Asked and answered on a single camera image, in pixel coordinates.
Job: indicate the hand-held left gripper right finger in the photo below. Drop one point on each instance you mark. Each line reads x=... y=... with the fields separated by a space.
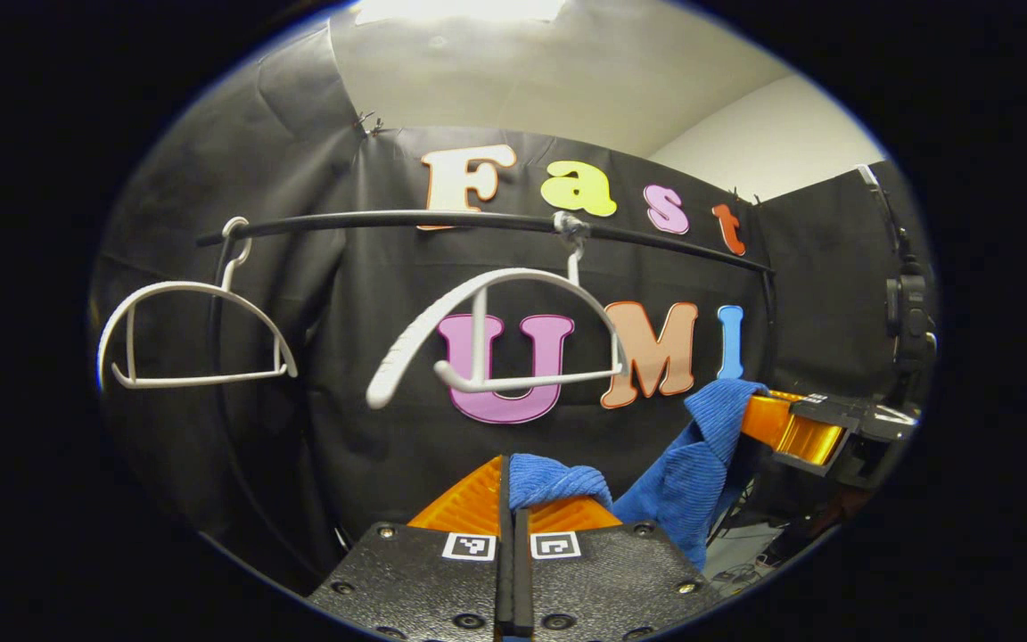
x=603 y=580

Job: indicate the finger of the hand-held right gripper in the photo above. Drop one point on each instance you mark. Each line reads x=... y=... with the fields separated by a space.
x=785 y=428

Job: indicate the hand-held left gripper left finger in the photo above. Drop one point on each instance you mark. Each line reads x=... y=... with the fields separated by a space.
x=424 y=580

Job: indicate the white plastic hanger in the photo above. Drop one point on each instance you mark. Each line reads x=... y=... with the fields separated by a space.
x=513 y=278
x=184 y=287

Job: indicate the black clothes rack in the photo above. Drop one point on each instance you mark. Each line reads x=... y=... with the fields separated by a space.
x=344 y=219

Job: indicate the black backdrop cloth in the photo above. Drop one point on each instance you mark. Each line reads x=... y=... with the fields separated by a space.
x=228 y=143

